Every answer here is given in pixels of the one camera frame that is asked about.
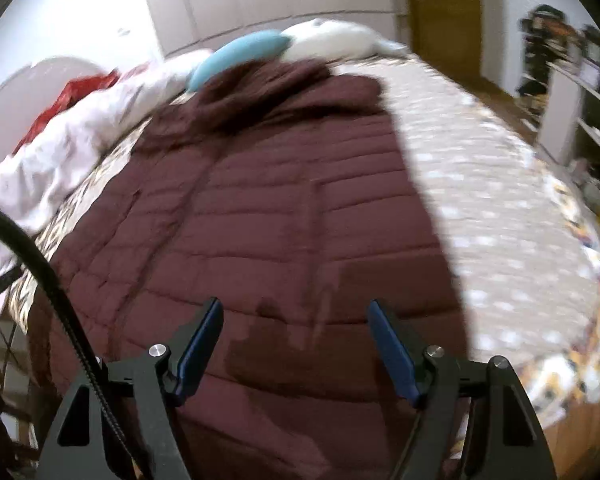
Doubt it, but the black braided cable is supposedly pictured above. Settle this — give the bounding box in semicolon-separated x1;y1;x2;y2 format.
0;199;133;480

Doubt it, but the white plush pillow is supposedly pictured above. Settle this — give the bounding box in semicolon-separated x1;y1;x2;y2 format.
280;18;412;62

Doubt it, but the maroon quilted hooded jacket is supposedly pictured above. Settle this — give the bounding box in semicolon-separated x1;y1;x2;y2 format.
27;57;477;480

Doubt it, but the dark shoe rack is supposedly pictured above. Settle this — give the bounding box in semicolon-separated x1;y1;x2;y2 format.
518;4;583;98

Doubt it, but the pale padded headboard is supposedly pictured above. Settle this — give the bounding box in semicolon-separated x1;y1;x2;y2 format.
0;57;112;123

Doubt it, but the teal pillow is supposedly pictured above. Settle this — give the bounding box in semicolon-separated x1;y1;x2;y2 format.
186;30;292;94

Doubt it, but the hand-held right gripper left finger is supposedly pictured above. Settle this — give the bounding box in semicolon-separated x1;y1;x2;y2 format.
36;297;225;480

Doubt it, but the red patterned cloth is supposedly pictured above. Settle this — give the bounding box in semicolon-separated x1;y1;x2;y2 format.
12;73;124;155

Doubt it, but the white shelf unit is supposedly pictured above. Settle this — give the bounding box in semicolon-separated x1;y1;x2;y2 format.
517;25;600;233

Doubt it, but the wooden door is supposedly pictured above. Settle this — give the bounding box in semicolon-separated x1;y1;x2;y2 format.
404;0;484;88

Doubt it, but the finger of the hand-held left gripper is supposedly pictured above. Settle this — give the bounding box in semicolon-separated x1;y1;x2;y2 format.
0;265;25;308

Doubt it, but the pink and white blanket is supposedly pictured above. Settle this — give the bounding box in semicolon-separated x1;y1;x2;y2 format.
0;50;216;293

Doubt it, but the grey dotted blanket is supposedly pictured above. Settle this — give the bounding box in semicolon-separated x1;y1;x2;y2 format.
330;57;600;363

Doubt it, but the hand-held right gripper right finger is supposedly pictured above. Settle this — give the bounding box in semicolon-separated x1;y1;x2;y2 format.
367;300;557;480

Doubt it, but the bed with patterned sheet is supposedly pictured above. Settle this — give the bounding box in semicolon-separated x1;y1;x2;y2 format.
0;55;600;480

